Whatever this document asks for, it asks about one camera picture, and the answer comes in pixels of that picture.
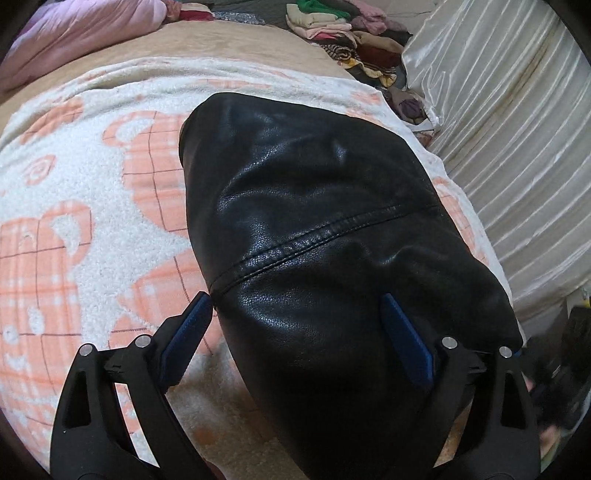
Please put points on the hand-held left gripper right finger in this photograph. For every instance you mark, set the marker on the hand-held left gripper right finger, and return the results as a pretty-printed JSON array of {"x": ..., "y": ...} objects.
[{"x": 406, "y": 341}]

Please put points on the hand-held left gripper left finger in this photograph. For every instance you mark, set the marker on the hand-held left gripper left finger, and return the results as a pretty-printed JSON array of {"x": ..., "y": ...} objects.
[{"x": 184, "y": 341}]

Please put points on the black leather jacket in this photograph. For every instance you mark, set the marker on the black leather jacket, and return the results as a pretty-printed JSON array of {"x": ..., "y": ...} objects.
[{"x": 300, "y": 207}]

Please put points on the pile of folded clothes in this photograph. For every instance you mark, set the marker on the pile of folded clothes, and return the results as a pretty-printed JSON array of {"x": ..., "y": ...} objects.
[{"x": 360, "y": 41}]

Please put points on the yellow and black object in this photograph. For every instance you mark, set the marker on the yellow and black object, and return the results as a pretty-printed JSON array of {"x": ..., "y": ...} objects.
[{"x": 581, "y": 314}]

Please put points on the white orange printed blanket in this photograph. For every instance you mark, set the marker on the white orange printed blanket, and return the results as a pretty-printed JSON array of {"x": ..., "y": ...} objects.
[{"x": 92, "y": 184}]

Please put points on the white satin curtain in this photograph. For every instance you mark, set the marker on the white satin curtain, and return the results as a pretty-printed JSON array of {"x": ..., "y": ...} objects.
[{"x": 508, "y": 138}]

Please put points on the bed with tan sheet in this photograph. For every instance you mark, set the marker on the bed with tan sheet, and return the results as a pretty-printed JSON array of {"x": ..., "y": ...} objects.
[{"x": 258, "y": 41}]

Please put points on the dark floral cloth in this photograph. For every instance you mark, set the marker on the dark floral cloth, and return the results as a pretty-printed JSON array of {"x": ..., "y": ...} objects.
[{"x": 240, "y": 17}]

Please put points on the red cloth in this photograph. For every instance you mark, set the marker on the red cloth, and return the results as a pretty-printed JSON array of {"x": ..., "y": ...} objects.
[{"x": 196, "y": 13}]

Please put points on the pink pillow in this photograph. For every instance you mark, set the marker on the pink pillow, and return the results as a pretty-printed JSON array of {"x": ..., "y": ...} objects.
[{"x": 69, "y": 32}]

